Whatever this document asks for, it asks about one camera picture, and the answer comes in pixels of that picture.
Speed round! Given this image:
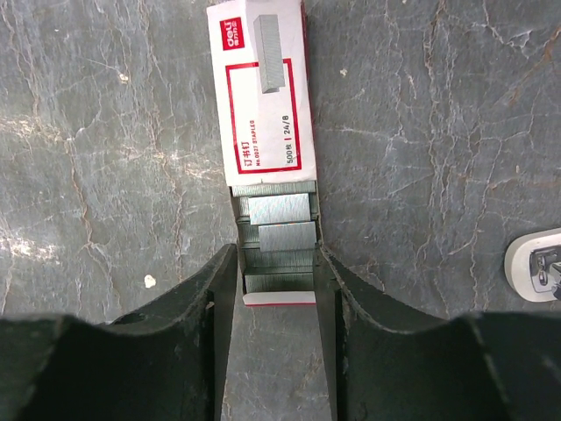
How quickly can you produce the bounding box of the red white staple box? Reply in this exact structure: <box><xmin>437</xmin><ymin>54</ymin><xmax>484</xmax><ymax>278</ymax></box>
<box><xmin>207</xmin><ymin>1</ymin><xmax>321</xmax><ymax>307</ymax></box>

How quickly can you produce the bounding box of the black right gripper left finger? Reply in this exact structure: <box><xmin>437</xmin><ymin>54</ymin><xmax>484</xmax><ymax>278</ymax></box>
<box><xmin>1</xmin><ymin>244</ymin><xmax>237</xmax><ymax>420</ymax></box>

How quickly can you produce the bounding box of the green white stapler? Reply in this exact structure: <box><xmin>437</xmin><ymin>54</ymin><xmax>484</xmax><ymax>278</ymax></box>
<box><xmin>504</xmin><ymin>228</ymin><xmax>560</xmax><ymax>303</ymax></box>

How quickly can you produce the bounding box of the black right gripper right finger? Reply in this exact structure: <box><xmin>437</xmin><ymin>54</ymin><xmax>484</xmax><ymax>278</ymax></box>
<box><xmin>313</xmin><ymin>248</ymin><xmax>560</xmax><ymax>420</ymax></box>

